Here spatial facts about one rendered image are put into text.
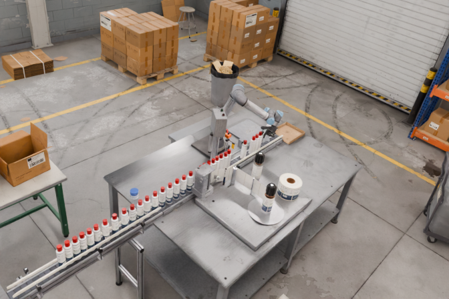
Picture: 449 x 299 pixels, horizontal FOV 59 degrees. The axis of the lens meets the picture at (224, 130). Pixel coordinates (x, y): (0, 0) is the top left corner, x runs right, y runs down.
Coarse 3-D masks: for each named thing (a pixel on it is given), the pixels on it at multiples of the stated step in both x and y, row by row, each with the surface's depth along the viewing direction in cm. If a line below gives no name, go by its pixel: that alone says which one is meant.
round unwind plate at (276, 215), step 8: (256, 200) 339; (248, 208) 330; (256, 208) 331; (272, 208) 334; (280, 208) 335; (256, 216) 324; (264, 216) 325; (272, 216) 326; (280, 216) 327; (272, 224) 319
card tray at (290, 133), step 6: (282, 126) 452; (288, 126) 453; (294, 126) 449; (276, 132) 440; (282, 132) 442; (288, 132) 443; (294, 132) 445; (300, 132) 446; (288, 138) 433; (294, 138) 428
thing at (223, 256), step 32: (160, 160) 378; (192, 160) 384; (288, 160) 401; (320, 160) 408; (352, 160) 414; (128, 192) 338; (320, 192) 367; (160, 224) 313; (192, 224) 317; (288, 224) 329; (192, 256) 292; (224, 256) 295; (256, 256) 298; (224, 288) 274
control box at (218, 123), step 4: (212, 112) 342; (216, 112) 339; (220, 112) 339; (224, 112) 341; (212, 116) 342; (216, 116) 333; (220, 116) 334; (224, 116) 335; (212, 120) 343; (216, 120) 331; (220, 120) 332; (224, 120) 332; (212, 124) 343; (216, 124) 333; (220, 124) 334; (224, 124) 335; (212, 128) 344; (216, 128) 335; (220, 128) 336; (224, 128) 337; (212, 132) 344; (216, 132) 338; (220, 132) 339; (224, 132) 340; (216, 136) 340; (220, 136) 341
